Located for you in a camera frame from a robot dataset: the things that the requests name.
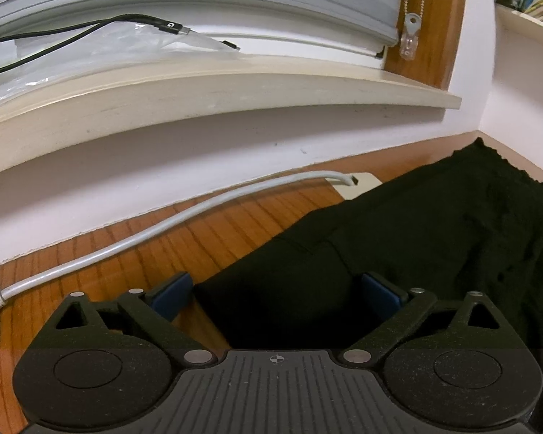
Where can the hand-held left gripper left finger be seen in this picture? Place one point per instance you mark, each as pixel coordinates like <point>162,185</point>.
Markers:
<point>174,296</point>

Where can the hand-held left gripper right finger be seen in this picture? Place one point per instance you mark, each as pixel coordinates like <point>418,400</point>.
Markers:
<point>380,298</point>

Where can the black garment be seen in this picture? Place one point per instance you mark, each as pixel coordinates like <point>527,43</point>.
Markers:
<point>411,244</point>

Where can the pale square card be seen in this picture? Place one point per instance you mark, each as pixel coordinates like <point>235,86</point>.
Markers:
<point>364,183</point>

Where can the white window sill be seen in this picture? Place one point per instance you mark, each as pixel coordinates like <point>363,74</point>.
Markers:
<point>185,95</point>

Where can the clear plastic bag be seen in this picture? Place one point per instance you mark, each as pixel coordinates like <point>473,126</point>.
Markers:
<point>117,47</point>

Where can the white window blind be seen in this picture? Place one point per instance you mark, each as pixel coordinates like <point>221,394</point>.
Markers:
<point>208,4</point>

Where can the wooden window frame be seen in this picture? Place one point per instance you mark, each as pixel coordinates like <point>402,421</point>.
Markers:
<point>434,22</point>

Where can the white wall shelf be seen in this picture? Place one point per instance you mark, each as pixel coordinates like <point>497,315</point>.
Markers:
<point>529,25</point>

